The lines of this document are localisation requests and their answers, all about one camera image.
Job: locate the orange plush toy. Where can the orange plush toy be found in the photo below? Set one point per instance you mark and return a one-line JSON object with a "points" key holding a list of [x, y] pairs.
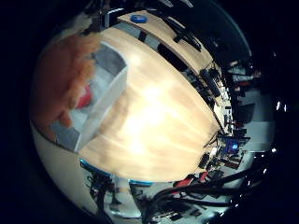
{"points": [[59, 82]]}

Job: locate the white container box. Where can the white container box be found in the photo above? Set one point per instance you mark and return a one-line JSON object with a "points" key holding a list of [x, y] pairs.
{"points": [[102, 99]]}

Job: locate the red toy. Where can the red toy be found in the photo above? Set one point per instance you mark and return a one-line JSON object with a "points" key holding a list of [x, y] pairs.
{"points": [[84, 99]]}

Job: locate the long blue table edge strip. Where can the long blue table edge strip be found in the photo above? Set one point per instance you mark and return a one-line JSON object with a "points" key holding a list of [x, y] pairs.
{"points": [[140, 182]]}

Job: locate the black device on table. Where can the black device on table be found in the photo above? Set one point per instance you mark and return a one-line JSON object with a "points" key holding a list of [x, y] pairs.
{"points": [[204, 160]]}

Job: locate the short blue table edge strip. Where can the short blue table edge strip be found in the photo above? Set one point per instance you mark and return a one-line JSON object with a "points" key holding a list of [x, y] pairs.
{"points": [[92, 168]]}

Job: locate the small red chair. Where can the small red chair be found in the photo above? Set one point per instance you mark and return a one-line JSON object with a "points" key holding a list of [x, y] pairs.
{"points": [[203, 176]]}

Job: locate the monitor with blue screen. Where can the monitor with blue screen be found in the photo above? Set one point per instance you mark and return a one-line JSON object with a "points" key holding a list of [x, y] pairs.
{"points": [[232, 145]]}

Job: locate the blue tape roll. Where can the blue tape roll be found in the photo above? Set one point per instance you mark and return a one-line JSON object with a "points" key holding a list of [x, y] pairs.
{"points": [[139, 18]]}

